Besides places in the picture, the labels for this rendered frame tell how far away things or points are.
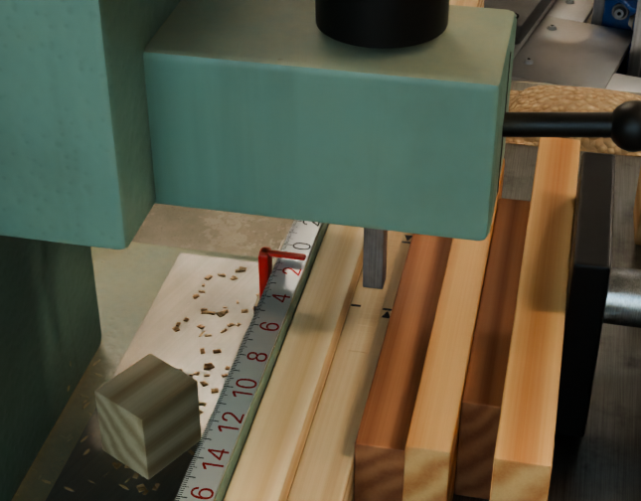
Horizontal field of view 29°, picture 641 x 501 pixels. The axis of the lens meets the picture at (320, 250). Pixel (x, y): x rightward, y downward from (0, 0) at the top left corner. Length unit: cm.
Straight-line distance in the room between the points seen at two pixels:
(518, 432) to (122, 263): 44
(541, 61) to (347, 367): 78
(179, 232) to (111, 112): 186
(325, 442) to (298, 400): 2
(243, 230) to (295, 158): 183
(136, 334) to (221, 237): 153
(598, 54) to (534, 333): 82
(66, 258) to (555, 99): 31
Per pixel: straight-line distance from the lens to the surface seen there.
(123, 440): 67
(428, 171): 47
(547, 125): 49
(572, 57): 128
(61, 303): 69
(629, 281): 55
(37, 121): 47
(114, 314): 79
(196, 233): 231
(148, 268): 83
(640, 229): 68
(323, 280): 55
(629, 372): 60
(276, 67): 47
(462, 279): 55
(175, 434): 67
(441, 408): 48
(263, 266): 55
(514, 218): 60
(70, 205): 48
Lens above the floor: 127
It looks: 35 degrees down
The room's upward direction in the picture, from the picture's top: straight up
